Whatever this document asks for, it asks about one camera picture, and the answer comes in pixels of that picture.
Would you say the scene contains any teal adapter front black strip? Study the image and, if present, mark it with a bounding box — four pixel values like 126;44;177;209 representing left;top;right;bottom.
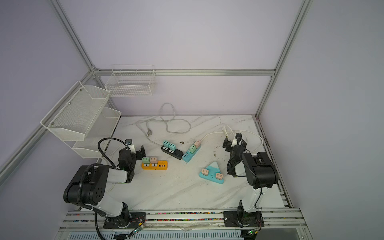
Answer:
169;143;176;151

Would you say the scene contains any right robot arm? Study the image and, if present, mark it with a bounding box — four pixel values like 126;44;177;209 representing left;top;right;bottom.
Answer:
223;134;279;228

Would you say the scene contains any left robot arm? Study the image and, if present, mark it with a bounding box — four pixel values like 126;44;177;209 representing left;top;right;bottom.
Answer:
63;137;146;230

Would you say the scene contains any blue power strip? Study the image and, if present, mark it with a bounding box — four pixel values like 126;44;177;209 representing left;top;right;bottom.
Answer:
182;146;201;163

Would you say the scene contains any aluminium front rail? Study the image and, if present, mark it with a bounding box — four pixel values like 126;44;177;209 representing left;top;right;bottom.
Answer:
59;208;308;232

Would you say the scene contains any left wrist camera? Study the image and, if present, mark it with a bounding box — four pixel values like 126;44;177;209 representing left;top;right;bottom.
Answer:
125;139;136;153

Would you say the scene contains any white mesh shelf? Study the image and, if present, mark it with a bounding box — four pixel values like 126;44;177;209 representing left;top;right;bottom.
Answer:
41;82;111;142
72;107;121;159

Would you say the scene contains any teal triangular power strip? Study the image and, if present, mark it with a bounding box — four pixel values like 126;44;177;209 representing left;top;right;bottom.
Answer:
199;162;224;184

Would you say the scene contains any black power strip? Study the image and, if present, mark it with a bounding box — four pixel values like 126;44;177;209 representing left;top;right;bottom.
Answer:
161;146;184;160

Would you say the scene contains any white mesh upper shelf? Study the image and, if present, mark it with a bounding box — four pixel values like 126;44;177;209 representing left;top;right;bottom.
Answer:
41;82;111;142

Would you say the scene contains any white wire basket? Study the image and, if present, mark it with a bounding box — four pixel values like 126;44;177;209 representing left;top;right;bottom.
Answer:
105;65;157;97

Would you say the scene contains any white mesh lower shelf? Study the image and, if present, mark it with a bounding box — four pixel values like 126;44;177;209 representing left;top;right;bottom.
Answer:
72;107;121;159

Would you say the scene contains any pink adapter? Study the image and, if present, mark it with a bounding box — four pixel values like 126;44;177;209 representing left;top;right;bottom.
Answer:
150;157;158;164
194;141;201;149
201;169;209;176
215;173;224;181

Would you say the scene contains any grey cable with plug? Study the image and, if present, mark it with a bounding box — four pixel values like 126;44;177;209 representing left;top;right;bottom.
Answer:
135;102;192;148

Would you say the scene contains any white cable of blue strip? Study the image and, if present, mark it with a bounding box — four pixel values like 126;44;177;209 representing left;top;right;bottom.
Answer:
197;125;264;155

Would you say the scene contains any orange power strip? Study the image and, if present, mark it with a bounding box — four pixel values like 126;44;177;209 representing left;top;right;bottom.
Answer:
141;161;168;170

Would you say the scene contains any teal adapter black strip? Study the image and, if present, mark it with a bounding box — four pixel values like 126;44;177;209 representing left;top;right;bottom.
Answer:
169;143;176;151
163;141;170;148

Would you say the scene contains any pink adapter on orange strip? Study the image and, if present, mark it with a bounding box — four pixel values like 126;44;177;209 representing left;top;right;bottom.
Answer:
150;157;158;164

